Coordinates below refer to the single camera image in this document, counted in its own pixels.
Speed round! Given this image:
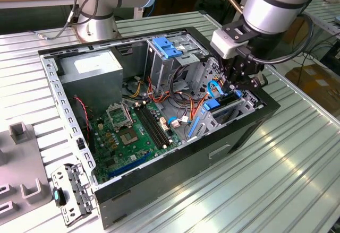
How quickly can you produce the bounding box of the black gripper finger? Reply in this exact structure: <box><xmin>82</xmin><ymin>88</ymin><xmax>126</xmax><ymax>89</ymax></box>
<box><xmin>222</xmin><ymin>80</ymin><xmax>236</xmax><ymax>96</ymax></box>
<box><xmin>235</xmin><ymin>73</ymin><xmax>267</xmax><ymax>92</ymax></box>

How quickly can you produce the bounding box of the blue data wire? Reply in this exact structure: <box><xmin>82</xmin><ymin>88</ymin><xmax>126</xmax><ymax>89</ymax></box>
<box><xmin>206</xmin><ymin>80</ymin><xmax>226</xmax><ymax>97</ymax></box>

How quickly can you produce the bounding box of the hard disk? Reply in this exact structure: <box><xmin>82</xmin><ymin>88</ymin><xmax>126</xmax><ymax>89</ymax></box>
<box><xmin>186</xmin><ymin>90</ymin><xmax>243</xmax><ymax>139</ymax></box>

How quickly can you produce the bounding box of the grey metal disk bay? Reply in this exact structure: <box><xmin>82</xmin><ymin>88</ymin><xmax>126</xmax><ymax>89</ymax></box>
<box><xmin>185</xmin><ymin>56</ymin><xmax>262</xmax><ymax>142</ymax></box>

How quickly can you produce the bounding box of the brown cardboard floor box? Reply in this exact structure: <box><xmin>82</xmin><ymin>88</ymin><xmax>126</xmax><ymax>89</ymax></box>
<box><xmin>285</xmin><ymin>63</ymin><xmax>340</xmax><ymax>111</ymax></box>

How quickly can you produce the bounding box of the grey optical drive cage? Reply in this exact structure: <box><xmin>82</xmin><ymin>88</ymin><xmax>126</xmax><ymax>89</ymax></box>
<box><xmin>144</xmin><ymin>32</ymin><xmax>210</xmax><ymax>96</ymax></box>

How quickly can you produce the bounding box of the blue plastic drive latch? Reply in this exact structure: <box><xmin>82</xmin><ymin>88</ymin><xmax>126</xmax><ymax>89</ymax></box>
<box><xmin>152</xmin><ymin>37</ymin><xmax>183</xmax><ymax>59</ymax></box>

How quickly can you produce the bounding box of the black RAM slot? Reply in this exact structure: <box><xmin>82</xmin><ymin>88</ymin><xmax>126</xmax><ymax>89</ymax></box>
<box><xmin>140</xmin><ymin>104</ymin><xmax>173</xmax><ymax>146</ymax></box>
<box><xmin>133</xmin><ymin>106</ymin><xmax>166</xmax><ymax>150</ymax></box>

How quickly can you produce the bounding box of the black open PC case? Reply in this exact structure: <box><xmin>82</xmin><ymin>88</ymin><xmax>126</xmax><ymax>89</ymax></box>
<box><xmin>37</xmin><ymin>25</ymin><xmax>282</xmax><ymax>230</ymax></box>

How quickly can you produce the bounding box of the metal slat side table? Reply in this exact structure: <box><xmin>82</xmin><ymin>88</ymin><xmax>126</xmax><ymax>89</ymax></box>
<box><xmin>302</xmin><ymin>0</ymin><xmax>340</xmax><ymax>56</ymax></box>

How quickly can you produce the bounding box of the CPU socket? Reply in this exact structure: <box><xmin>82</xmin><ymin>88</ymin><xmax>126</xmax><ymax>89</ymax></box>
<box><xmin>118</xmin><ymin>128</ymin><xmax>140</xmax><ymax>146</ymax></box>

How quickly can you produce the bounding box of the metal socket cover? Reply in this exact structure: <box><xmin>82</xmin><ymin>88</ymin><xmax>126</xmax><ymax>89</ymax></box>
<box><xmin>105</xmin><ymin>102</ymin><xmax>133</xmax><ymax>132</ymax></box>

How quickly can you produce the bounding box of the green motherboard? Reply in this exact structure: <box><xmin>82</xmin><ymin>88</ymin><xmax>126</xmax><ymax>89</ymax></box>
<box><xmin>89</xmin><ymin>101</ymin><xmax>184</xmax><ymax>185</ymax></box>

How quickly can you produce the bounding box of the blue expansion slot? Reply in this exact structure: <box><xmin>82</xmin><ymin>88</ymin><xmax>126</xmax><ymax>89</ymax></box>
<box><xmin>107</xmin><ymin>152</ymin><xmax>152</xmax><ymax>180</ymax></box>

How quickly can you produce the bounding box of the grey power supply unit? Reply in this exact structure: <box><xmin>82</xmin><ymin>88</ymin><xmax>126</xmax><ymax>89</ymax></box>
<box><xmin>57</xmin><ymin>50</ymin><xmax>124</xmax><ymax>114</ymax></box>

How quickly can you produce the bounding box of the black case fan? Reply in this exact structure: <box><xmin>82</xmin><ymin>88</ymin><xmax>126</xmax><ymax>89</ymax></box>
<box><xmin>70</xmin><ymin>96</ymin><xmax>95</xmax><ymax>154</ymax></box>

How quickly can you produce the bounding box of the black latch with teal stripe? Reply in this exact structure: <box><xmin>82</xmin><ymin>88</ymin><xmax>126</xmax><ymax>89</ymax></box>
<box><xmin>52</xmin><ymin>186</ymin><xmax>67</xmax><ymax>207</ymax></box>

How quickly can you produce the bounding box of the grey parts rack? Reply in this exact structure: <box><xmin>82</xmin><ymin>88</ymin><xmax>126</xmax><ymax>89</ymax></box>
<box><xmin>0</xmin><ymin>121</ymin><xmax>54</xmax><ymax>219</ymax></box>

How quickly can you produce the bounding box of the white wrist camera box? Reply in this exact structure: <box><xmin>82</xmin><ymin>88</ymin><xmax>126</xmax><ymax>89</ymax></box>
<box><xmin>210</xmin><ymin>28</ymin><xmax>250</xmax><ymax>60</ymax></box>

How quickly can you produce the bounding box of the orange flat wire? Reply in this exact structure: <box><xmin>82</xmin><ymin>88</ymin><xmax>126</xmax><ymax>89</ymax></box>
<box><xmin>193</xmin><ymin>94</ymin><xmax>214</xmax><ymax>119</ymax></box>

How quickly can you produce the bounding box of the black camera cable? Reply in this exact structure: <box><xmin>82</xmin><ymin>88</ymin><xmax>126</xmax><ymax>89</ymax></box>
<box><xmin>236</xmin><ymin>13</ymin><xmax>315</xmax><ymax>65</ymax></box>

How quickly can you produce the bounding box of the white plug with thin wires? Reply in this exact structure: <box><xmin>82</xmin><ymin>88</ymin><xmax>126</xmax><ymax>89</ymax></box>
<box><xmin>166</xmin><ymin>116</ymin><xmax>192</xmax><ymax>129</ymax></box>

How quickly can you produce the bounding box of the multicoloured wire bundle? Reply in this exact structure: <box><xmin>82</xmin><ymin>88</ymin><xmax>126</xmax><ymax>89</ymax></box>
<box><xmin>124</xmin><ymin>65</ymin><xmax>202</xmax><ymax>117</ymax></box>

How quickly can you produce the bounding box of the locking lever wire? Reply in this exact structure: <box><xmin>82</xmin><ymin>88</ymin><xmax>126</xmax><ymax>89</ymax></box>
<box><xmin>122</xmin><ymin>101</ymin><xmax>134</xmax><ymax>126</ymax></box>

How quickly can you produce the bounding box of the red and black twisted wire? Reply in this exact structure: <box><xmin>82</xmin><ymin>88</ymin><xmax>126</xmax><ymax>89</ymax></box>
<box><xmin>73</xmin><ymin>97</ymin><xmax>92</xmax><ymax>141</ymax></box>

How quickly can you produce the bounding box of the metal card retention bracket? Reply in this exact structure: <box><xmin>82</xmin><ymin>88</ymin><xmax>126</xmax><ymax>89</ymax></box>
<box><xmin>50</xmin><ymin>162</ymin><xmax>98</xmax><ymax>227</ymax></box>

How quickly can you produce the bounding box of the black cable with metal plug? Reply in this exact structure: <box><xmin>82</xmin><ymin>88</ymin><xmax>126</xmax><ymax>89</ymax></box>
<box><xmin>33</xmin><ymin>0</ymin><xmax>103</xmax><ymax>40</ymax></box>

